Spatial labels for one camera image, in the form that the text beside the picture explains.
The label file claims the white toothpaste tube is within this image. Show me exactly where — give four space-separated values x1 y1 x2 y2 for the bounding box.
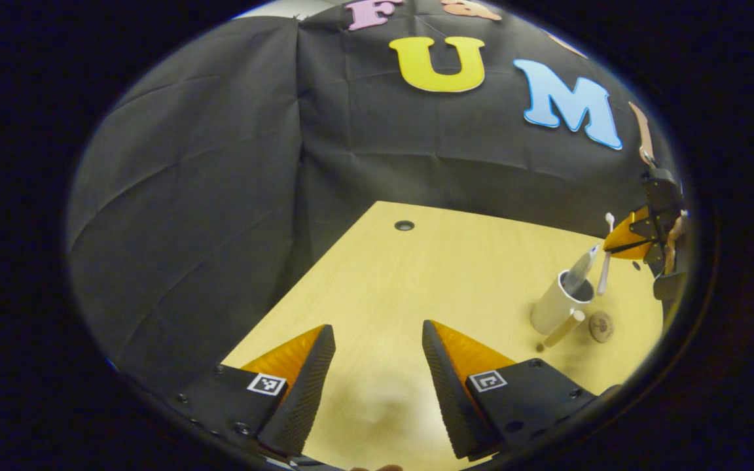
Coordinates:
562 243 601 295

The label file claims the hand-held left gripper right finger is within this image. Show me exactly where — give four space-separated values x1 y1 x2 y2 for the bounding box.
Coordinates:
421 319 605 461

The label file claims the white toothbrush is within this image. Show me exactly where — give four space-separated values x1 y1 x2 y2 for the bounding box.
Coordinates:
596 213 616 296

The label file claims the round wooden coaster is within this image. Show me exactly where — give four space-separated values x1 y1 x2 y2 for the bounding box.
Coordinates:
588 311 615 343

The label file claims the white cup with wooden handle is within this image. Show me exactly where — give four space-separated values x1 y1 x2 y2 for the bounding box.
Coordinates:
530 270 596 348

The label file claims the wooden desktop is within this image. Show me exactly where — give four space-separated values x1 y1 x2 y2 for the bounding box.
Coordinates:
220 201 666 471

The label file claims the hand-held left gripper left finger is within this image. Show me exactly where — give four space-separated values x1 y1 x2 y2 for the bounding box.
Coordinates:
174 324 338 459

